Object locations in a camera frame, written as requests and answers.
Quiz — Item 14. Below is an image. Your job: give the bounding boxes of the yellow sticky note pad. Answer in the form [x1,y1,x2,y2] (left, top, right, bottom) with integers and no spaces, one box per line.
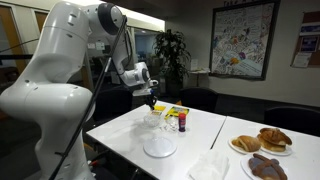
[152,105,167,113]

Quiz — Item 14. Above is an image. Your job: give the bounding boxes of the cork bulletin board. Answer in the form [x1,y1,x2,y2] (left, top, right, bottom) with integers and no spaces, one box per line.
[290,10,320,70]

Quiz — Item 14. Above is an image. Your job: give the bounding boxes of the black office chair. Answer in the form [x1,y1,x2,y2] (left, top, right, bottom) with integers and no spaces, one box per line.
[179,86,220,114]
[263,105,320,138]
[91,87,134,124]

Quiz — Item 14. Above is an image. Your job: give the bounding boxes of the black horizontal camera bar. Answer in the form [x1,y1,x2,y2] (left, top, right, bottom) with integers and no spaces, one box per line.
[0,38,40,66]

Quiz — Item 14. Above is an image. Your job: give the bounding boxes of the small side table with papers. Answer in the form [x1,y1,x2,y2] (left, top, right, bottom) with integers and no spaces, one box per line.
[187,58,212,89]

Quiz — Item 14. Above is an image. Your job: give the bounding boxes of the cut glass bowl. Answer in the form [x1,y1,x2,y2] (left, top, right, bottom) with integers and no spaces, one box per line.
[142,114,162,129]

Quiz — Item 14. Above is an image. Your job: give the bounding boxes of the white plate under stacked bread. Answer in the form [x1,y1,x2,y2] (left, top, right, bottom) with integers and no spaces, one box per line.
[258,143,294,157]

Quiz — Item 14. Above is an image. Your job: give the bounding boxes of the green potted plant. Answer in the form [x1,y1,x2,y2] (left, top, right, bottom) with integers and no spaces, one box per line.
[152,28,192,98]

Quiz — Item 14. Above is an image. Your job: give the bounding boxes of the white plate under chocolate bread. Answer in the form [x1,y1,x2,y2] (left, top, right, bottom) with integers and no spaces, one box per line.
[240,154,290,180]

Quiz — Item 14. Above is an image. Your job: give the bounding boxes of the yellow green crayon box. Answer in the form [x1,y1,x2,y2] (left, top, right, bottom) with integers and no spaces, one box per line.
[164,106,191,120]

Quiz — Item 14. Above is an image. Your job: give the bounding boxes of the large framed doodle poster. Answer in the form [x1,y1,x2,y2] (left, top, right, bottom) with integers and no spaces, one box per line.
[208,0,281,82]

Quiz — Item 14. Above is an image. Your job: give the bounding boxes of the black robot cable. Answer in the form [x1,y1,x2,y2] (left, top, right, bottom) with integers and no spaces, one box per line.
[48,14,129,180]

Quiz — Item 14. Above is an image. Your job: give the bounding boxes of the brown stacked sweet bread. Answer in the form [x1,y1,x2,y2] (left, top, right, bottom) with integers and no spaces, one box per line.
[257,127,293,153]

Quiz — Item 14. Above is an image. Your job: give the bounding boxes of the orange wooden door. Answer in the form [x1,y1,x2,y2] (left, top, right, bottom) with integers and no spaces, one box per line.
[0,4,30,84]

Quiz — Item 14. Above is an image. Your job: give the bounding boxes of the golden croissant bread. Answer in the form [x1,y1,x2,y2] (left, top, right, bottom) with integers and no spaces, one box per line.
[231,134,262,153]

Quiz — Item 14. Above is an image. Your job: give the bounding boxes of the red cap purple bottle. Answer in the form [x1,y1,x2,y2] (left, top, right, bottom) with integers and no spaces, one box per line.
[177,112,187,133]

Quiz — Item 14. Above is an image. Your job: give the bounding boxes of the white storage box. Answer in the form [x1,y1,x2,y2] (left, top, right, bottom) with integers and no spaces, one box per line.
[110,71,122,85]

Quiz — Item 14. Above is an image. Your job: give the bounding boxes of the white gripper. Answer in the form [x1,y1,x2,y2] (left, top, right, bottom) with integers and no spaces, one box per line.
[132,87,158,111]

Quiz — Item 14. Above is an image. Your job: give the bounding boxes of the chocolate cross bread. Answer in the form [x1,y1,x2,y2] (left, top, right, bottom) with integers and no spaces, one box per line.
[248,152,288,180]

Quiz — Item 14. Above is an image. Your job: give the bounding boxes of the white paper napkin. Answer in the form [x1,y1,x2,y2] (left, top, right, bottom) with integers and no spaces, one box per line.
[187,149,231,180]

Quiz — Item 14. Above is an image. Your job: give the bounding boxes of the white plate under croissant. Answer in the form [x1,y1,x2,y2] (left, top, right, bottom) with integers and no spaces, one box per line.
[228,136,263,155]

